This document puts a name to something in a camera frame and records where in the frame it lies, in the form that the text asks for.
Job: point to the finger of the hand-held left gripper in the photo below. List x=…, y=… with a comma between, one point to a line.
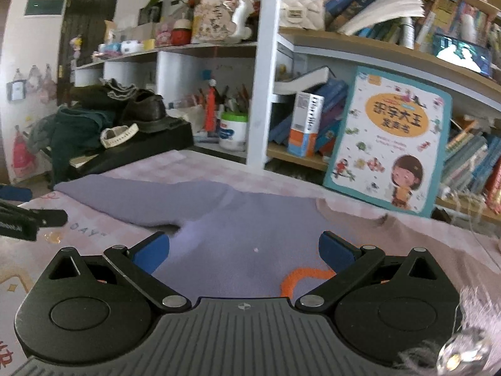
x=15, y=194
x=43, y=218

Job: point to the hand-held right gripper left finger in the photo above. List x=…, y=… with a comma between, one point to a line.
x=152, y=251

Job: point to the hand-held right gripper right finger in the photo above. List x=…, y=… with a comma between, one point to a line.
x=333, y=252

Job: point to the purple sweater with orange print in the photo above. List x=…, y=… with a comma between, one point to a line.
x=242, y=235

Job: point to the dark green cloth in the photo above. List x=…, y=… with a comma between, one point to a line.
x=72, y=133

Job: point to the black case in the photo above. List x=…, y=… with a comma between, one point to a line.
x=156, y=141

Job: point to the children's book with cartoon girl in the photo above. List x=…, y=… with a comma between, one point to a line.
x=391, y=141

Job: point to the white and orange box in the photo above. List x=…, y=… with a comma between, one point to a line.
x=305, y=125

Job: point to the stack of blue books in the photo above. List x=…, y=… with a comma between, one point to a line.
x=332, y=109

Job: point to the white pen holder cup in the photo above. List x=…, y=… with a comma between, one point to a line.
x=233, y=131

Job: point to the red slim bottle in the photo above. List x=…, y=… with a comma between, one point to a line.
x=210, y=107

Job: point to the row of colourful books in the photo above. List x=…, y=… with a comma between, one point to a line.
x=442, y=11
x=469, y=160

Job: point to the white bookshelf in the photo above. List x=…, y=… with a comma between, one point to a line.
x=264, y=86

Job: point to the dark door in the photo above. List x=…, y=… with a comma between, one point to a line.
x=88, y=19

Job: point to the red round toy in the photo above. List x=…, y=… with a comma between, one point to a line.
x=181, y=33

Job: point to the silver bottle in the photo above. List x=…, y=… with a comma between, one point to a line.
x=408, y=31

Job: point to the dark framed picture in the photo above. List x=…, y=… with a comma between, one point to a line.
x=464, y=55

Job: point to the open white book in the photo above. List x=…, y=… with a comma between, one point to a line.
x=385, y=9

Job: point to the white unicorn figurine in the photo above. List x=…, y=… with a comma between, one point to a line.
x=240, y=17

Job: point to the cartoon wall stickers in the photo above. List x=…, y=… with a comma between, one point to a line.
x=29, y=102

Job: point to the green wall sign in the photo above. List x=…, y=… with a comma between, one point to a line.
x=43, y=7

